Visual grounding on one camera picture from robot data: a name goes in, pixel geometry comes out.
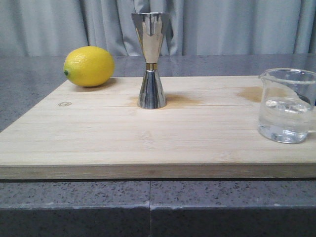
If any wooden cutting board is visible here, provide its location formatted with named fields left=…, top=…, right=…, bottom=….
left=0, top=76, right=316, bottom=180

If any clear glass beaker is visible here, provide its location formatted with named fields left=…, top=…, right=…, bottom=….
left=258, top=68, right=316, bottom=144

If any grey curtain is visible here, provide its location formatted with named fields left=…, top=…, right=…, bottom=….
left=0, top=0, right=316, bottom=56

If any yellow lemon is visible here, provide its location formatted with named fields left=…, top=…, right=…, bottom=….
left=63, top=46, right=115, bottom=87

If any silver double jigger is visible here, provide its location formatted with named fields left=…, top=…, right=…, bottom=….
left=131, top=12, right=170, bottom=109

